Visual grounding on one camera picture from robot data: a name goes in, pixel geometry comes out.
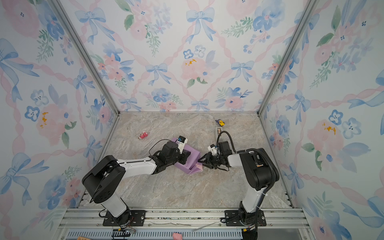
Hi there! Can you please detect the grey tape dispenser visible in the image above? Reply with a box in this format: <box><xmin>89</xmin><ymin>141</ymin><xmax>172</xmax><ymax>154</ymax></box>
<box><xmin>214</xmin><ymin>127</ymin><xmax>223</xmax><ymax>139</ymax></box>

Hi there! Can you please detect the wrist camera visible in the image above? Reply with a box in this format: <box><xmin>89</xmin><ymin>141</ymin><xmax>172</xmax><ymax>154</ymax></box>
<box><xmin>208</xmin><ymin>141</ymin><xmax>233</xmax><ymax>156</ymax></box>
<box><xmin>161</xmin><ymin>136</ymin><xmax>191</xmax><ymax>158</ymax></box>

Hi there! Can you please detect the grey slotted cable duct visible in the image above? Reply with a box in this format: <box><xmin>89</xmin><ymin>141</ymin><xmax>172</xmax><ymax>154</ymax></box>
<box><xmin>62</xmin><ymin>229</ymin><xmax>243</xmax><ymax>240</ymax></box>

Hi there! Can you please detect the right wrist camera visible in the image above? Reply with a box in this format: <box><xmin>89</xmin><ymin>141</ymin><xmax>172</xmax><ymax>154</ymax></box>
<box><xmin>208</xmin><ymin>141</ymin><xmax>233</xmax><ymax>156</ymax></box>

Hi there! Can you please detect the aluminium corner post left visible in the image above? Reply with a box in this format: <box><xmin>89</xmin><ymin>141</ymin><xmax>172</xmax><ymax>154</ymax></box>
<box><xmin>48</xmin><ymin>0</ymin><xmax>120</xmax><ymax>116</ymax></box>

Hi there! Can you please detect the yellow purple toy figure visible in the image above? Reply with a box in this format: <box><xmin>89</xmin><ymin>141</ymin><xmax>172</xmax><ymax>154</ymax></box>
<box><xmin>215</xmin><ymin>119</ymin><xmax>226</xmax><ymax>127</ymax></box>

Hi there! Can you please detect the pink purple wrapping paper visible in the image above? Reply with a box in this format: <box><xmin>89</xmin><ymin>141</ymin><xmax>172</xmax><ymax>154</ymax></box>
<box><xmin>174</xmin><ymin>144</ymin><xmax>203</xmax><ymax>175</ymax></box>

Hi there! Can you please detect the pink object front edge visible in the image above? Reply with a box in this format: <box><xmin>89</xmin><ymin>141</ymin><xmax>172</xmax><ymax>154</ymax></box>
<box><xmin>172</xmin><ymin>233</ymin><xmax>183</xmax><ymax>240</ymax></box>

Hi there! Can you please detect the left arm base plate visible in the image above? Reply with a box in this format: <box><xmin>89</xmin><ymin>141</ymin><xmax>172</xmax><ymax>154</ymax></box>
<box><xmin>102</xmin><ymin>210</ymin><xmax>147</xmax><ymax>228</ymax></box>

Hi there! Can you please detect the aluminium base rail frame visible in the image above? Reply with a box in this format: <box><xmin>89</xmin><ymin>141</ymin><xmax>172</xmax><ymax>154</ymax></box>
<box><xmin>53</xmin><ymin>208</ymin><xmax>315</xmax><ymax>240</ymax></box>

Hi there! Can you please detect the red pink toy figure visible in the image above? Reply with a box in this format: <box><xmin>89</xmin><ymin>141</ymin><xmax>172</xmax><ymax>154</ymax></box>
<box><xmin>139</xmin><ymin>132</ymin><xmax>149</xmax><ymax>140</ymax></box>

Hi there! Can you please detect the aluminium corner post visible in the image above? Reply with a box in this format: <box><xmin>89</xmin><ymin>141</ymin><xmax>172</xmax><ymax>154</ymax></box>
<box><xmin>257</xmin><ymin>0</ymin><xmax>319</xmax><ymax>117</ymax></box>
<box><xmin>48</xmin><ymin>0</ymin><xmax>120</xmax><ymax>116</ymax></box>

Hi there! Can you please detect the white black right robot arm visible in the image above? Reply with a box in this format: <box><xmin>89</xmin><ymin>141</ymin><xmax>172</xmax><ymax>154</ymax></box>
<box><xmin>198</xmin><ymin>148</ymin><xmax>280</xmax><ymax>227</ymax></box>

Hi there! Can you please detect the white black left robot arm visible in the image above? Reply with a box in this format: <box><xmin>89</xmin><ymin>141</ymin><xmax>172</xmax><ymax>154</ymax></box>
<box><xmin>82</xmin><ymin>149</ymin><xmax>191</xmax><ymax>227</ymax></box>

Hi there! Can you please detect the black corrugated cable conduit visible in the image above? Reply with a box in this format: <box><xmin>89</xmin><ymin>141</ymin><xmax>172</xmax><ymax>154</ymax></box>
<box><xmin>215</xmin><ymin>130</ymin><xmax>280</xmax><ymax>229</ymax></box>

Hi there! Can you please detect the aluminium corner post right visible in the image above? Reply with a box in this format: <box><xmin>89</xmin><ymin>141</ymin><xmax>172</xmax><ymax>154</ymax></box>
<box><xmin>257</xmin><ymin>0</ymin><xmax>319</xmax><ymax>117</ymax></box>

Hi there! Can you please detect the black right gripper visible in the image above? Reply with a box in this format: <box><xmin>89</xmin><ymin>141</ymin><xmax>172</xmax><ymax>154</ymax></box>
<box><xmin>198</xmin><ymin>152</ymin><xmax>224</xmax><ymax>169</ymax></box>

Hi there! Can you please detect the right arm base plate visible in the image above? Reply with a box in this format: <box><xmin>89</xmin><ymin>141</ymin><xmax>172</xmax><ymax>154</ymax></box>
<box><xmin>221</xmin><ymin>210</ymin><xmax>267</xmax><ymax>227</ymax></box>

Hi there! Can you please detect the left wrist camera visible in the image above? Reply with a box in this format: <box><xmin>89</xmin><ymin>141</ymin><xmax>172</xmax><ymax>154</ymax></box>
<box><xmin>161</xmin><ymin>136</ymin><xmax>191</xmax><ymax>158</ymax></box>

